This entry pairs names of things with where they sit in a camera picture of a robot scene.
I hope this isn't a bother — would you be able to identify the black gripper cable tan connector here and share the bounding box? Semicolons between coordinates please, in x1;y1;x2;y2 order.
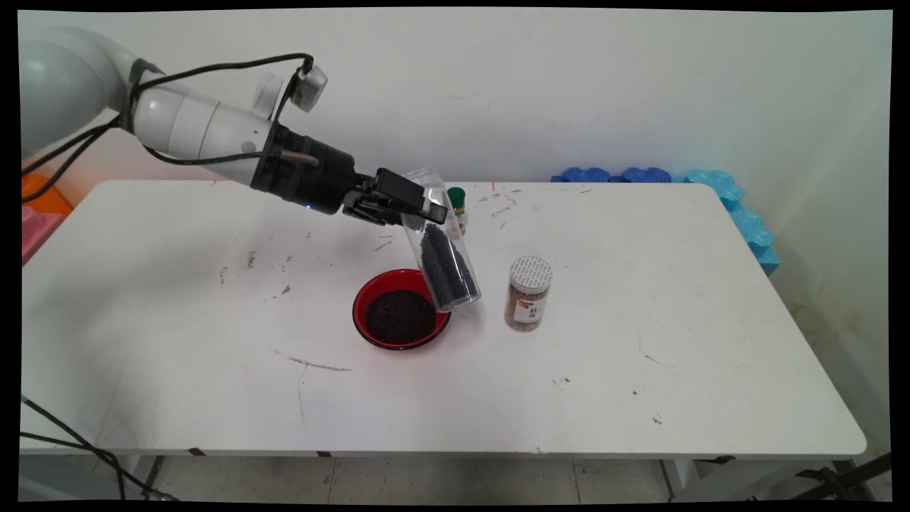
20;117;321;207

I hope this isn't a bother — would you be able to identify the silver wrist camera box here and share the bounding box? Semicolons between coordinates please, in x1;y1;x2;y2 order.
290;64;329;113

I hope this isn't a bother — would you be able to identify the clear jar with black seeds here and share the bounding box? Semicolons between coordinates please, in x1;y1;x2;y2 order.
402;167;482;314

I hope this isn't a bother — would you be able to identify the cyan foam mat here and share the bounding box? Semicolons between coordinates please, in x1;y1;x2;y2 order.
672;169;781;277

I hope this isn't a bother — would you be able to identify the heap of black seeds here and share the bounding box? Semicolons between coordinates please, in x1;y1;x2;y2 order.
365;290;437;344

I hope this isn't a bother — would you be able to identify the silver lid spice jar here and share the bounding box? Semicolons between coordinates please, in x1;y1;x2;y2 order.
505;256;554;332

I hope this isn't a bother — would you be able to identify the red bowl with black rim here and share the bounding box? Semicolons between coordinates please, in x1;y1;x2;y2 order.
353;269;453;351

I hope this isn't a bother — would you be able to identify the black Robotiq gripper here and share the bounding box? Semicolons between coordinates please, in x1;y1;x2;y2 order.
250;122;449;226

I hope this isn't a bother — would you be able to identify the black camera cable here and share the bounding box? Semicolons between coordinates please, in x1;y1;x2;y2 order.
20;53;315;178

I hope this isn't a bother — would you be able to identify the black cable hanging beside table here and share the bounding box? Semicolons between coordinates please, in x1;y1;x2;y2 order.
20;395;178;501

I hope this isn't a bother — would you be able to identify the pink box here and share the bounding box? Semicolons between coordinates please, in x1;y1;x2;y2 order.
21;206;66;265

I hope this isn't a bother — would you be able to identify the green cap spice bottle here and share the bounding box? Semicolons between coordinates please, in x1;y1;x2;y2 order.
446;187;468;237

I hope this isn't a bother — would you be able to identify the black metal stand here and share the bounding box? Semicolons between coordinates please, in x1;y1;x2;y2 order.
793;452;893;502

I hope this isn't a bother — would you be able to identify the white table leg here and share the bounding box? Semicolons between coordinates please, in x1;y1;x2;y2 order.
661;459;701;500
139;455;164;500

